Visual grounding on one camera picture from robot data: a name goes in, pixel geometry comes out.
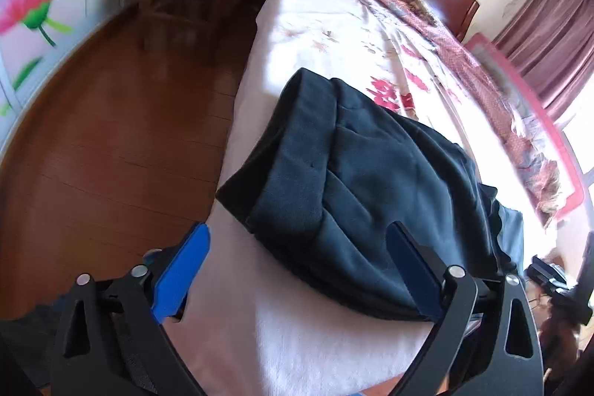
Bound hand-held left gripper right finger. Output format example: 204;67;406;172
387;220;545;396

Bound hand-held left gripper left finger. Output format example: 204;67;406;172
46;222;212;396

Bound black pants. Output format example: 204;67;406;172
216;68;525;323

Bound bed with pink floral sheet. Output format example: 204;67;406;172
162;0;585;396

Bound pink checkered quilt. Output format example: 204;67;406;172
346;0;564;216

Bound pink curtain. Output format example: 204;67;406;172
493;0;594;109

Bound pink bed rail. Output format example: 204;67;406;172
465;33;586;223

